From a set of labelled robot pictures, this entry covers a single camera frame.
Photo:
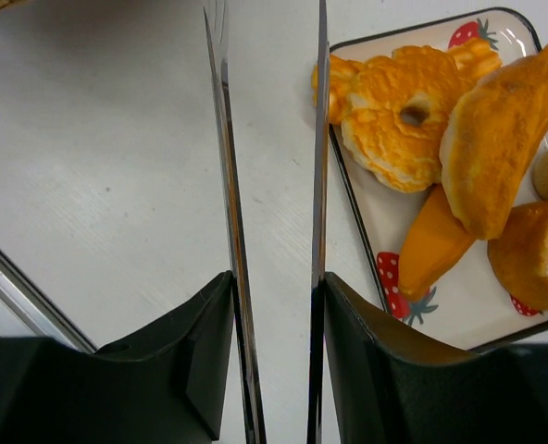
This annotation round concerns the tall orange fake muffin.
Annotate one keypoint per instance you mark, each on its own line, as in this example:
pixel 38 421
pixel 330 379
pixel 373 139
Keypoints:
pixel 519 258

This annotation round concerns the metal tongs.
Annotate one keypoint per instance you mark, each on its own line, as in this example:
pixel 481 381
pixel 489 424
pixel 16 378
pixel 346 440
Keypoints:
pixel 262 53

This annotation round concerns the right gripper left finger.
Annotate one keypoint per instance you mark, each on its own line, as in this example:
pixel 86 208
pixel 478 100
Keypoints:
pixel 171 375

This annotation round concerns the long orange fake baguette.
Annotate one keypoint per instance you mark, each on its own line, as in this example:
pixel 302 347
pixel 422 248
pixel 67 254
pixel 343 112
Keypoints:
pixel 434 243

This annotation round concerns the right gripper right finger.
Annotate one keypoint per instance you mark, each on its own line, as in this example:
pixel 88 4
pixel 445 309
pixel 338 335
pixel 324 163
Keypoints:
pixel 393 384

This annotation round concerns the flower ring fake bread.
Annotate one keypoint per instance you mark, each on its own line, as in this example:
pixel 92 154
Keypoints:
pixel 397 111

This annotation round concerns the braided yellow fake bread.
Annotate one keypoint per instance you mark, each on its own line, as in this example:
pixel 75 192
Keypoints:
pixel 473 59

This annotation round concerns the aluminium mounting rail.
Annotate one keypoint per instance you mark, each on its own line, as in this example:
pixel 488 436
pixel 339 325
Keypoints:
pixel 26 311

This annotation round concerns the round orange fake bread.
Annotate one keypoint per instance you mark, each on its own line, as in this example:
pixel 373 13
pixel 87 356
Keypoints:
pixel 493 134

